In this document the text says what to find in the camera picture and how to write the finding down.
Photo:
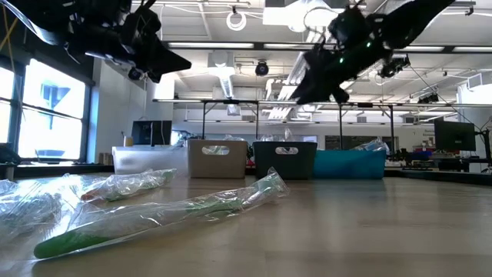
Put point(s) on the dark grey plastic bin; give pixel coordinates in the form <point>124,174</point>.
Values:
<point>269,165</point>

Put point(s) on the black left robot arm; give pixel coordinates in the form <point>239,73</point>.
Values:
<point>77,27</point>

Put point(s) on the black monitor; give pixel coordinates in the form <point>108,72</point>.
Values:
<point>454,135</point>
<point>151,132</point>

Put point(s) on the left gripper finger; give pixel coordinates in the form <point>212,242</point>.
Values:
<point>169,61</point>

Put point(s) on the light grey plastic bin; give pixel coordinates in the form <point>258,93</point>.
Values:
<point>234,165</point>

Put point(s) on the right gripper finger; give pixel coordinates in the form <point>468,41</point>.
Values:
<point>341,96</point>
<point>313,92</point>

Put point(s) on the brown cardboard box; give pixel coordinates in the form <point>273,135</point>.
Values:
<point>107,158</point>

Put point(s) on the black metal rig frame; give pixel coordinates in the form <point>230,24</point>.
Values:
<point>230,102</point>

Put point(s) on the large window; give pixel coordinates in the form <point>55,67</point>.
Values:
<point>50,115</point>

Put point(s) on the teal plastic bin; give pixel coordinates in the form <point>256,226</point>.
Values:
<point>353,165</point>

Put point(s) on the white plastic bin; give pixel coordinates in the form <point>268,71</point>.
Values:
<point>150,157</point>

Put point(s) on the pile of packaged toothbrushes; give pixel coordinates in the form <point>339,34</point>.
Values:
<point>442,176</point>

